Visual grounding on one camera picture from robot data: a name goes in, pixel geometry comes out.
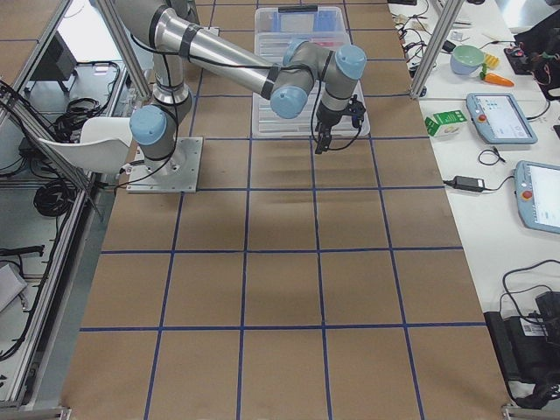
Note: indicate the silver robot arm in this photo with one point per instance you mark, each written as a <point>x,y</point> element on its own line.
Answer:
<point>286,85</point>

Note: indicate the clear plastic storage box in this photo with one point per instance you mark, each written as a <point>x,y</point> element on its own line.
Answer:
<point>263,18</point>

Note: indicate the green and blue bowl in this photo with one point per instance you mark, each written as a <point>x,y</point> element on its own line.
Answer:
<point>466,59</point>

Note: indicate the black box latch handle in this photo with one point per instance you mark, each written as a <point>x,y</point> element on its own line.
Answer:
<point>305,8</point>

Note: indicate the aluminium frame post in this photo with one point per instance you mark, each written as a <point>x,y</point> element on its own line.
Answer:
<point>437,39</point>

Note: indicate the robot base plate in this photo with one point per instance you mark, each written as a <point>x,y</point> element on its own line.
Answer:
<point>180,173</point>

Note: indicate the teach pendant tablet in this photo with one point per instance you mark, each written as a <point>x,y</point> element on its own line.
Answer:
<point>537,195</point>
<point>498,119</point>

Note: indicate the black laptop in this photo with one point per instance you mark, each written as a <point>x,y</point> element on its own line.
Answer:
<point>527,349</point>

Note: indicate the black power adapter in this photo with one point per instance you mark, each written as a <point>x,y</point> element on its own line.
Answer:
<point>469,184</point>

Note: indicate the white chair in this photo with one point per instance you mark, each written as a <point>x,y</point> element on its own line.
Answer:
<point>103,147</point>

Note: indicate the yellow toy corn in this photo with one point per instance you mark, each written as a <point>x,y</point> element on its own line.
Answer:
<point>490,61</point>

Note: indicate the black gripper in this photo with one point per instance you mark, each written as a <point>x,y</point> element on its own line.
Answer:
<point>325,118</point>

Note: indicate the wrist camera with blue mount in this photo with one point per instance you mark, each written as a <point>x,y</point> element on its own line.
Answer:
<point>356,111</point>

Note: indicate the green white carton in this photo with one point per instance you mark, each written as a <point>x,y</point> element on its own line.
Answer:
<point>444,124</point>

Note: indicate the toy carrot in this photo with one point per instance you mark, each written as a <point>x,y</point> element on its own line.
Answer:
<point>493,78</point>

